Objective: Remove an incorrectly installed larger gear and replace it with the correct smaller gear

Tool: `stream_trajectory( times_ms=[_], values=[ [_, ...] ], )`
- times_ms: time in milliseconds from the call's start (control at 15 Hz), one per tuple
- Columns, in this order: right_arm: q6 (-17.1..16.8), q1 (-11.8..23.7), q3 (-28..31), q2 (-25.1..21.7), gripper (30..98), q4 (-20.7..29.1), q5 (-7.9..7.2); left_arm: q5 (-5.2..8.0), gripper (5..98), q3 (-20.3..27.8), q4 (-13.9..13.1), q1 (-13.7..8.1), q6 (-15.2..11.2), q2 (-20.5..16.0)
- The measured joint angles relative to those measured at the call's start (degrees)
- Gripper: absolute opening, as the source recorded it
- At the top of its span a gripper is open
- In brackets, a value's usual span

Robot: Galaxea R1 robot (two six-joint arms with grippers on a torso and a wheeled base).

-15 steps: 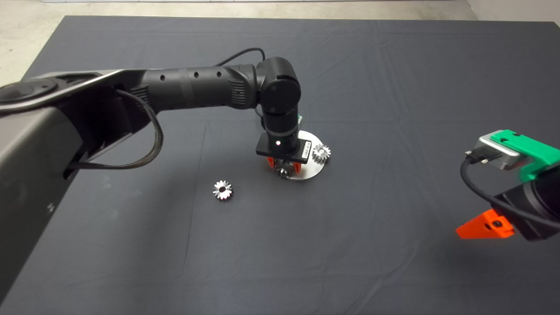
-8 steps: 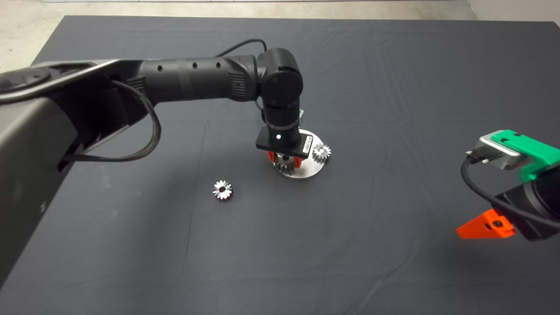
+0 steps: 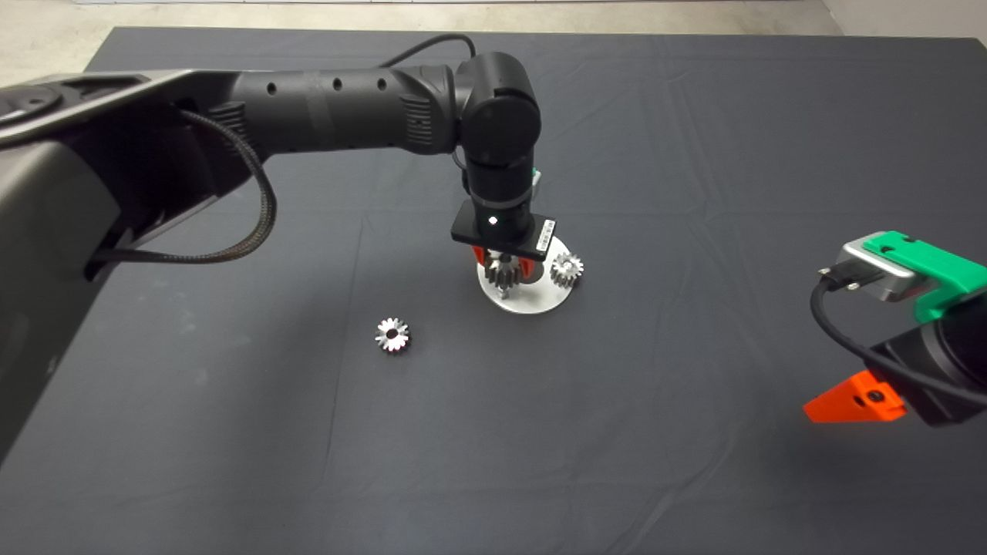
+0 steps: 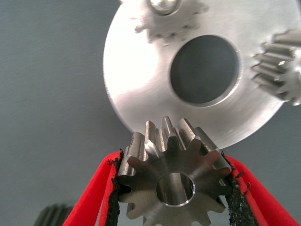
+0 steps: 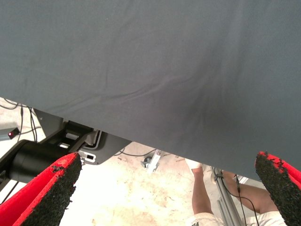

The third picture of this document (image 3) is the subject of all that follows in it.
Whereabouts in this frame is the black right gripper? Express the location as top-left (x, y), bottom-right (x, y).
top-left (803, 324), bottom-right (987, 427)

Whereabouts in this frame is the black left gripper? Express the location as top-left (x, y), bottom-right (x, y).
top-left (451, 202), bottom-right (558, 280)

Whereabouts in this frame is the larger steel gear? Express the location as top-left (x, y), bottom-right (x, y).
top-left (486, 258), bottom-right (522, 292)

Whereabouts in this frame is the small steel gear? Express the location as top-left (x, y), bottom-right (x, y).
top-left (549, 253), bottom-right (584, 290)
top-left (375, 317), bottom-right (412, 354)

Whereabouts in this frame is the round metal plate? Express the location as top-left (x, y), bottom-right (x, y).
top-left (478, 235), bottom-right (578, 315)

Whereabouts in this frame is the dark grey table cloth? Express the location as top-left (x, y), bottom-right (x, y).
top-left (0, 27), bottom-right (987, 555)

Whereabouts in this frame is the silver right camera box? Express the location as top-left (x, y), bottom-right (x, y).
top-left (837, 240), bottom-right (926, 303)

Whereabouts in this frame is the green right camera mount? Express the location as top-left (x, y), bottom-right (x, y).
top-left (862, 231), bottom-right (987, 323)

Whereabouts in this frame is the thin black left cable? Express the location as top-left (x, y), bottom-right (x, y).
top-left (382, 33), bottom-right (477, 69)

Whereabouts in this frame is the braided black left cable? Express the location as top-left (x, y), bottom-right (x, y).
top-left (85, 110), bottom-right (278, 264)

